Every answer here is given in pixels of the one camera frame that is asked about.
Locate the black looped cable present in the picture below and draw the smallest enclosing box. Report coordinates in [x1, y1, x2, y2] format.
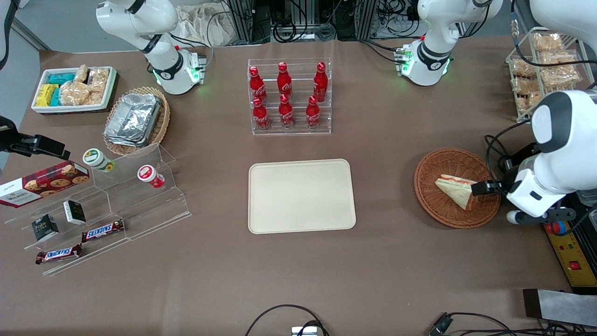
[245, 304, 330, 336]

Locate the clear bag of fried snacks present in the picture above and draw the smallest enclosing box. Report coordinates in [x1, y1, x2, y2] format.
[512, 58, 537, 78]
[512, 77, 540, 96]
[540, 51, 581, 87]
[518, 93, 544, 115]
[532, 32, 564, 52]

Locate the black box with white side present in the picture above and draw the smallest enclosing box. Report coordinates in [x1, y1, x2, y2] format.
[63, 200, 87, 225]

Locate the triangle sandwich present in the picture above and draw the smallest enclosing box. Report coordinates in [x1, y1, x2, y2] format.
[435, 174, 480, 212]

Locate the yellow emergency stop control box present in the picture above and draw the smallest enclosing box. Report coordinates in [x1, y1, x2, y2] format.
[543, 219, 597, 290]

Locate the brown round wicker basket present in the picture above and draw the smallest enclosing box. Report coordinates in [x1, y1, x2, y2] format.
[414, 148, 502, 229]

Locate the beige rectangular serving tray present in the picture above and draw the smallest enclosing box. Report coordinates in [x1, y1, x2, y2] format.
[248, 159, 357, 234]

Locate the clear acrylic bottle rack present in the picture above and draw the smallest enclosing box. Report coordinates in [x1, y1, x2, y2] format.
[247, 58, 333, 136]

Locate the black box with gold print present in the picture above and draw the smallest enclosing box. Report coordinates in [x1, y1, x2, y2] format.
[31, 215, 60, 242]

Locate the black cable with plug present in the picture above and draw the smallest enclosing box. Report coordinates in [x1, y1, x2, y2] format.
[428, 312, 597, 336]

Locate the aluminium frame rack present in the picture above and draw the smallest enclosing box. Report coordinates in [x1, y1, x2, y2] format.
[226, 0, 423, 45]

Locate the grey flat panel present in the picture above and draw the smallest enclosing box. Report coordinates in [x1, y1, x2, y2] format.
[522, 288, 597, 328]

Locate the beige cloth bag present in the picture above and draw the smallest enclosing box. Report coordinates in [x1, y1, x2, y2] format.
[175, 5, 234, 47]

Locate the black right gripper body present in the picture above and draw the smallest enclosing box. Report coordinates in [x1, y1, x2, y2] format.
[0, 116, 22, 154]

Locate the green lid yogurt cup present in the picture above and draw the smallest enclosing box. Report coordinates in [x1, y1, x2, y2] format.
[83, 148, 116, 173]

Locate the light wicker oval basket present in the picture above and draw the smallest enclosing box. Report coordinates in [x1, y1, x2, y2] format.
[103, 86, 171, 157]

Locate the clear acrylic step stand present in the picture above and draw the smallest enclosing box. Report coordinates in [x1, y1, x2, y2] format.
[91, 144, 192, 241]
[0, 180, 129, 277]

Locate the stack of foil containers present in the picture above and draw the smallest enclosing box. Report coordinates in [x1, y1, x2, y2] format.
[104, 93, 162, 148]

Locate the red cola bottle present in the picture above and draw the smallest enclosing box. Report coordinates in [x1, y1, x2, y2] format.
[278, 93, 295, 129]
[306, 96, 321, 129]
[249, 66, 268, 103]
[313, 62, 328, 102]
[277, 62, 293, 97]
[252, 97, 271, 131]

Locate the white wire snack rack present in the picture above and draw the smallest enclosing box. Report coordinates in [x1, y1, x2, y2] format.
[506, 27, 597, 124]

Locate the yellow snack packet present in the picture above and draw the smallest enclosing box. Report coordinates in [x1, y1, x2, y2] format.
[36, 84, 57, 107]

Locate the red lid yogurt cup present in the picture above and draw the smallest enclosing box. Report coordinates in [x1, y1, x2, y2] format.
[137, 165, 165, 189]

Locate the Snickers chocolate bar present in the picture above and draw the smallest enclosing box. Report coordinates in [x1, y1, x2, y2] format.
[82, 219, 125, 243]
[35, 244, 83, 265]

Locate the red tartan cookie box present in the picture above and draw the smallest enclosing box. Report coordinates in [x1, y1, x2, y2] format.
[0, 161, 90, 209]

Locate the white rectangular snack bin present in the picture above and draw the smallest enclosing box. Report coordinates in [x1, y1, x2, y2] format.
[31, 67, 117, 115]

